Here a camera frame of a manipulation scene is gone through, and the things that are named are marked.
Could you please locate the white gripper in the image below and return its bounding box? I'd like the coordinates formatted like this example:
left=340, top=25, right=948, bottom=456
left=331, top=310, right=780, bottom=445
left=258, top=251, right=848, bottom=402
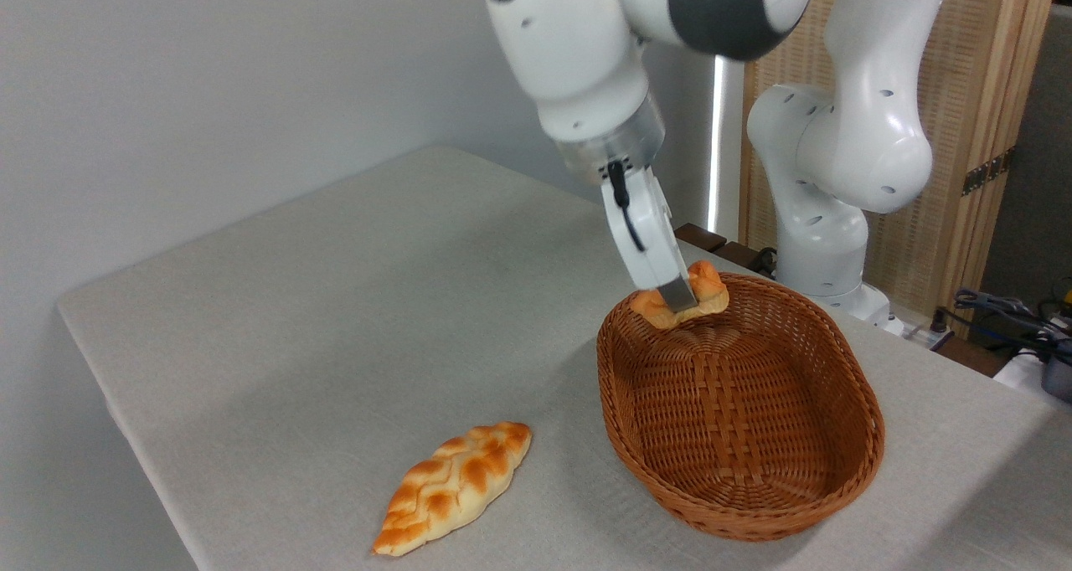
left=600, top=164, right=701, bottom=314

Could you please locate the bundle of grey-blue cables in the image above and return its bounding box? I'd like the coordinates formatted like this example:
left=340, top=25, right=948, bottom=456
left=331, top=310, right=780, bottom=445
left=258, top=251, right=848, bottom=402
left=951, top=288, right=1072, bottom=363

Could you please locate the long braided bread loaf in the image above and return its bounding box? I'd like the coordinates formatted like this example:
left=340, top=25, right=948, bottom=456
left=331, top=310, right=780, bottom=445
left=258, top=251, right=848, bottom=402
left=371, top=421, right=533, bottom=558

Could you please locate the dark grey partition panel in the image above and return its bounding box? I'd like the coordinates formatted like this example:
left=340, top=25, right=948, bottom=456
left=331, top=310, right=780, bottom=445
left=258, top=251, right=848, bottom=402
left=980, top=5, right=1072, bottom=306

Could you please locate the grey plastic box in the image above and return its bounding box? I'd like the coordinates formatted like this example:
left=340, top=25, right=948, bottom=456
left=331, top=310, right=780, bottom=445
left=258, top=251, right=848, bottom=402
left=1041, top=341, right=1072, bottom=404

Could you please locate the round knotted bread roll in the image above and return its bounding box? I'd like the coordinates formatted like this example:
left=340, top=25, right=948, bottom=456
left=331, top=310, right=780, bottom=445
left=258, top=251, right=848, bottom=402
left=630, top=260, right=730, bottom=331

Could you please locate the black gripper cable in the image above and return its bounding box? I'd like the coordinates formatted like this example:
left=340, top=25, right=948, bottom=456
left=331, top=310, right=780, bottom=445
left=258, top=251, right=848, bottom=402
left=606, top=161, right=647, bottom=254

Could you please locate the grey tablecloth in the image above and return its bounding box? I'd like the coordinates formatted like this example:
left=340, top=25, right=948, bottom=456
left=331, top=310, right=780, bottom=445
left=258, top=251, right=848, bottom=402
left=56, top=145, right=1072, bottom=571

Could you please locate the brown oval wicker basket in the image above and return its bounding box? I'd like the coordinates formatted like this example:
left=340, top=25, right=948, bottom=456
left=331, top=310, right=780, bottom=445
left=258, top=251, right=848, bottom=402
left=596, top=272, right=887, bottom=543

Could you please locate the dark brown wooden block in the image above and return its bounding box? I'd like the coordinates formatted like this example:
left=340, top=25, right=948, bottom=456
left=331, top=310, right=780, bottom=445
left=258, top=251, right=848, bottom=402
left=673, top=223, right=729, bottom=255
left=712, top=240, right=765, bottom=271

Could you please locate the dark metal screen hinge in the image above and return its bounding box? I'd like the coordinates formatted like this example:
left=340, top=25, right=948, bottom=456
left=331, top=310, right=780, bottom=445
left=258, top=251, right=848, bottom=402
left=961, top=147, right=1017, bottom=198

